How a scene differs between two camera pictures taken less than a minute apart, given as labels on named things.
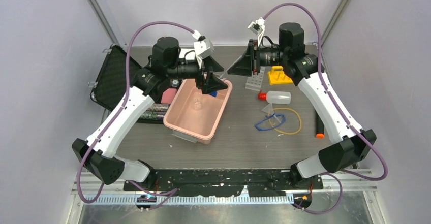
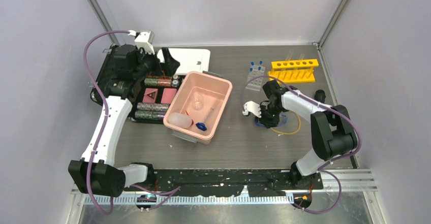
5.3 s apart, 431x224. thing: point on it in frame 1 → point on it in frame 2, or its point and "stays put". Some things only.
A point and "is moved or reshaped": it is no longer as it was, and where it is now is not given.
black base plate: x=224 y=182 stays put
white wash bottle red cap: x=276 y=97 is moved or reshaped
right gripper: x=248 y=62 → x=269 y=123
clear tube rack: x=254 y=82 stays put
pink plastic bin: x=195 y=115 stays put
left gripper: x=211 y=83 → x=171 y=64
